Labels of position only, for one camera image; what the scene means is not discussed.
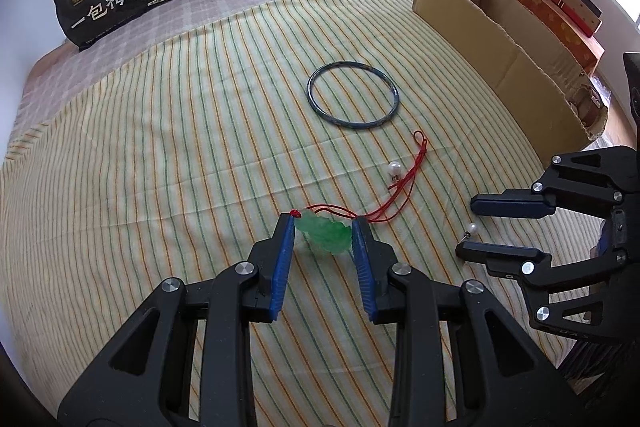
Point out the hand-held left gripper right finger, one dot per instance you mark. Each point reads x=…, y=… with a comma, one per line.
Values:
x=362, y=272

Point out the yellow striped blanket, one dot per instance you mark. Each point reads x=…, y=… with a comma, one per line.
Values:
x=175, y=132

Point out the dark green bangle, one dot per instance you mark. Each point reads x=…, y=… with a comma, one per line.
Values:
x=310, y=97

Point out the tan cardboard box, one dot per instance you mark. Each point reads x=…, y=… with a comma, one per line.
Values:
x=575, y=9

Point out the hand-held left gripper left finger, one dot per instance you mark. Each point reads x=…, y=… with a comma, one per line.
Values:
x=282, y=267

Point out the white pearl earring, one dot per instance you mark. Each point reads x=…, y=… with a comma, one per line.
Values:
x=395, y=168
x=473, y=229

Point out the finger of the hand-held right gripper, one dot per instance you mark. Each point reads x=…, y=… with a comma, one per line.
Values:
x=510, y=204
x=500, y=257

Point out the red flat box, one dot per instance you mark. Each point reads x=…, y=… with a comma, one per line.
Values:
x=575, y=21

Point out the orange patterned gift box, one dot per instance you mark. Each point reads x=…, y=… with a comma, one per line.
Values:
x=555, y=22

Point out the person's striped clothing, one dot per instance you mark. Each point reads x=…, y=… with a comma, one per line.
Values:
x=600, y=362

